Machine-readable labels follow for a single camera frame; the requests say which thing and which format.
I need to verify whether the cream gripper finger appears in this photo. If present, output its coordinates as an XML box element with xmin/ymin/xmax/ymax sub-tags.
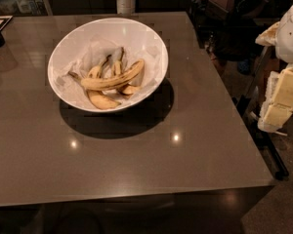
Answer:
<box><xmin>272</xmin><ymin>63</ymin><xmax>293</xmax><ymax>110</ymax></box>
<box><xmin>258</xmin><ymin>100</ymin><xmax>293</xmax><ymax>133</ymax></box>

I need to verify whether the dark bag on chair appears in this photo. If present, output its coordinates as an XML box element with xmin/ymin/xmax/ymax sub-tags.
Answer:
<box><xmin>205</xmin><ymin>0</ymin><xmax>268</xmax><ymax>21</ymax></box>

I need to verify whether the white bowl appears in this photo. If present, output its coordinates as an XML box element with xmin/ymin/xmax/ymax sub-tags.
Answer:
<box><xmin>47</xmin><ymin>17</ymin><xmax>170</xmax><ymax>113</ymax></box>

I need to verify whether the white paper liner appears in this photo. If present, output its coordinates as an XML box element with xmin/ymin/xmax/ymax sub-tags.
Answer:
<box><xmin>48</xmin><ymin>37</ymin><xmax>168</xmax><ymax>112</ymax></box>

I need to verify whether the right small yellow banana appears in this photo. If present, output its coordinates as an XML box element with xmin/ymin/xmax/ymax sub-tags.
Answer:
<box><xmin>111</xmin><ymin>47</ymin><xmax>140</xmax><ymax>98</ymax></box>

